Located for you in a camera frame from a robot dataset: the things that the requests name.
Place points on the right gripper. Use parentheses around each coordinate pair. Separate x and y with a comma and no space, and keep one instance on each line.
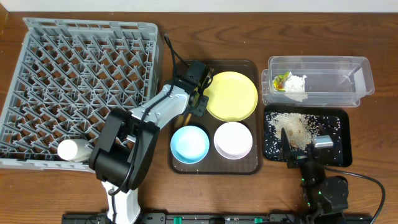
(301,157)

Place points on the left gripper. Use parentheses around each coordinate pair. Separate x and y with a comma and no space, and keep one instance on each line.
(201,94)

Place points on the rice grains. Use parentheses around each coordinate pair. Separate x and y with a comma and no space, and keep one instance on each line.
(300,129)

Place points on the white paper napkin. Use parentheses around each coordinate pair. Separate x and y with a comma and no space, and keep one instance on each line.
(294,87)

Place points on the green snack wrapper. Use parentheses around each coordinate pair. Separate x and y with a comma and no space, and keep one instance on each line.
(280,80)

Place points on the white bowl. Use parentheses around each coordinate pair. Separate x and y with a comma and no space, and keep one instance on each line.
(233,140)

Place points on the white cup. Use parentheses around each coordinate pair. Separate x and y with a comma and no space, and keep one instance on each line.
(75,150)

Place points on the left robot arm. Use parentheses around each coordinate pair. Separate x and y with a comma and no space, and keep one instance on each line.
(123,153)

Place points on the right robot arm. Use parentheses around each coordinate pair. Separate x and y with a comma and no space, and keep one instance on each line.
(323,195)

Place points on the black waste tray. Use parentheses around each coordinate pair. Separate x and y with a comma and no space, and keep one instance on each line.
(342,115)

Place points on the clear plastic waste bin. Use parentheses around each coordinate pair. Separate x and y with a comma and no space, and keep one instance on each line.
(332,81)

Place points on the yellow round plate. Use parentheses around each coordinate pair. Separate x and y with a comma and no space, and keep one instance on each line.
(232,96)

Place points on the light blue bowl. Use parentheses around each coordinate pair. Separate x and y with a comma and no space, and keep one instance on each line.
(190,144)

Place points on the dark brown serving tray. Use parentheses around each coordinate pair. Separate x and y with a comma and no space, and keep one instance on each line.
(214,163)

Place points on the grey plastic dish rack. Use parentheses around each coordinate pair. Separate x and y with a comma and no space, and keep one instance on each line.
(69,75)

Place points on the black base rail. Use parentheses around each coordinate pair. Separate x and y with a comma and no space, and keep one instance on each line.
(161,218)

